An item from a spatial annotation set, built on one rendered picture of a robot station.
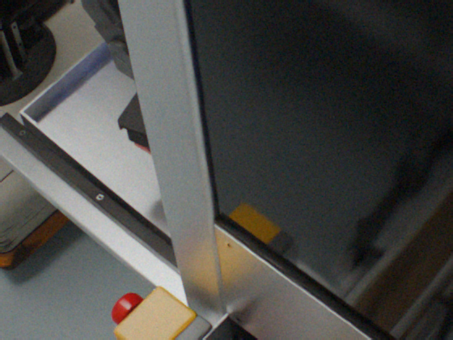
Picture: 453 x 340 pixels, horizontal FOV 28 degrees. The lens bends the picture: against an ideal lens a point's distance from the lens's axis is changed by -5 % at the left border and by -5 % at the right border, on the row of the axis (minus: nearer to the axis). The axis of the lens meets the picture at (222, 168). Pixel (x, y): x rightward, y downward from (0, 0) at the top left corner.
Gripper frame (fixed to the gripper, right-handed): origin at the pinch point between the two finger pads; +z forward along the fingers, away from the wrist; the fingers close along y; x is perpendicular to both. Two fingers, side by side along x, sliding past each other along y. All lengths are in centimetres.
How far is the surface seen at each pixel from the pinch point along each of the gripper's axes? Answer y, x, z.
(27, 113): -22.8, -1.0, 1.6
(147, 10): 15, -19, -52
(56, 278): -49, 9, 92
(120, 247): -2.0, -11.6, 4.3
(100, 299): -37, 10, 92
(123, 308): 7.5, -23.0, -9.1
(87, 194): -8.6, -7.8, 2.3
